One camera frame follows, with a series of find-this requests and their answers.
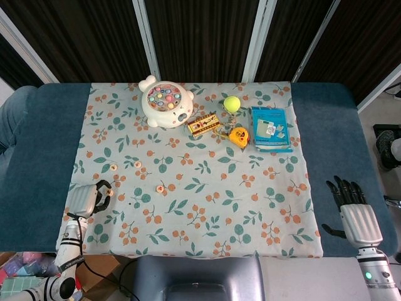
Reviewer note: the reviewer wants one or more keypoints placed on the floral fruit print tablecloth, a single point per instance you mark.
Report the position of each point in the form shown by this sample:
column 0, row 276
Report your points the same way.
column 200, row 175

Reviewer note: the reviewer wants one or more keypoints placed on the black floor mat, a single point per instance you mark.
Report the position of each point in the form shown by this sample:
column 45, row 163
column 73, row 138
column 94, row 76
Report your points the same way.
column 385, row 127

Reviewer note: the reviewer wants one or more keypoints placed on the wooden chess piece red character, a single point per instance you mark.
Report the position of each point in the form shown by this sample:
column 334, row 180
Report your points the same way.
column 137, row 163
column 160, row 188

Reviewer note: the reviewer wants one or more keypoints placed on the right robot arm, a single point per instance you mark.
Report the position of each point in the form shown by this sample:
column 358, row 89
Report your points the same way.
column 372, row 276

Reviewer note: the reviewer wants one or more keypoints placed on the blue velvet table cover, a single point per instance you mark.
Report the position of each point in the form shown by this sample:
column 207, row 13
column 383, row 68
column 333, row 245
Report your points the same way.
column 37, row 156

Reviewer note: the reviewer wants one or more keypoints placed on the dark screen panel white frame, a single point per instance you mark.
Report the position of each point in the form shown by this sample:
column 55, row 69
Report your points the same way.
column 15, row 69
column 94, row 37
column 360, row 47
column 203, row 37
column 291, row 37

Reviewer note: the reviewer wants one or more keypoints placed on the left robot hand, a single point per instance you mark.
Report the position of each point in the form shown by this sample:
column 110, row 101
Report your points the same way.
column 81, row 200

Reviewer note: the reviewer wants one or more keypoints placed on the yellow tennis ball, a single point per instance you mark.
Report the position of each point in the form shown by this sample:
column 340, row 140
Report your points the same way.
column 232, row 104

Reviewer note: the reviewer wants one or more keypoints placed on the colourful small boxes pile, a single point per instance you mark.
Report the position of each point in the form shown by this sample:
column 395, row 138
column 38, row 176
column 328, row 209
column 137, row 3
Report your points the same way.
column 22, row 269

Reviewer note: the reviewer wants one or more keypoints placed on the yellow red card box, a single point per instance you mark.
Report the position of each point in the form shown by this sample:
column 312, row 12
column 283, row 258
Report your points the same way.
column 203, row 123

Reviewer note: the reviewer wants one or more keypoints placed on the yellow tape measure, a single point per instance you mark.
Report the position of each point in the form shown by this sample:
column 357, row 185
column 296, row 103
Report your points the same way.
column 238, row 136

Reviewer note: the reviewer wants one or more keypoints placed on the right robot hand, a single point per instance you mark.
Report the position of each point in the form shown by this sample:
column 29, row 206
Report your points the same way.
column 360, row 222

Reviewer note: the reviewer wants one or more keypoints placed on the brown cardboard box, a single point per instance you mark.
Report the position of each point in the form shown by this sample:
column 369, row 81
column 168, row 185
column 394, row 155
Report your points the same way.
column 91, row 282

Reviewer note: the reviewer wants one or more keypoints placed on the grey robot torso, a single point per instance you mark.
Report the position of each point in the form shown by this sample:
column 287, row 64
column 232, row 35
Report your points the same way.
column 194, row 272

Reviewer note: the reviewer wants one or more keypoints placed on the person leg in jeans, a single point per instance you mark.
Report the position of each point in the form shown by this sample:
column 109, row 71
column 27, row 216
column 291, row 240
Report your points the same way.
column 12, row 119

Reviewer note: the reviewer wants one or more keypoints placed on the black sneaker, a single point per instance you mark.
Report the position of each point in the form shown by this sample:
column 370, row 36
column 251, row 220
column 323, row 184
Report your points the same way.
column 383, row 147

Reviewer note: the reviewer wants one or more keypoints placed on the blue flat package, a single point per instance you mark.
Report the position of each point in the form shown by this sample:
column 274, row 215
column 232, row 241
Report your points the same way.
column 269, row 128

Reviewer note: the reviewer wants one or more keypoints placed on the white seal fishing toy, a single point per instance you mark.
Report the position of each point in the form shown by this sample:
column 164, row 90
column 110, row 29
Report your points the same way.
column 166, row 100

